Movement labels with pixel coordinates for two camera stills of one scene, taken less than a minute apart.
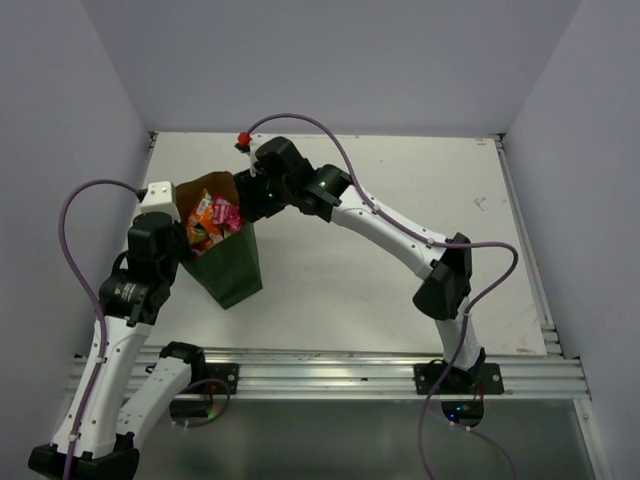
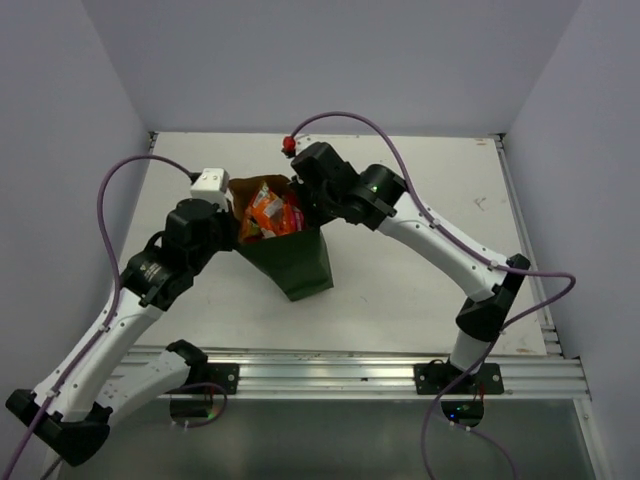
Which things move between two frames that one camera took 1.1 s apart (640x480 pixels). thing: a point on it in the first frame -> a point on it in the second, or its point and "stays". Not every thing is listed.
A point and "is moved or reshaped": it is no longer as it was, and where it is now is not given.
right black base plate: x=481 y=379 stays
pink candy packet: x=226 y=214 is moved or reshaped
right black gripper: x=251 y=205 -> x=312 y=218
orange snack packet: x=201 y=228 is moved or reshaped
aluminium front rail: x=530 y=372 stays
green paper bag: x=228 y=271 -> x=298 y=264
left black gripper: x=186 y=250 -> x=232 y=225
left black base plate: x=227 y=372 stays
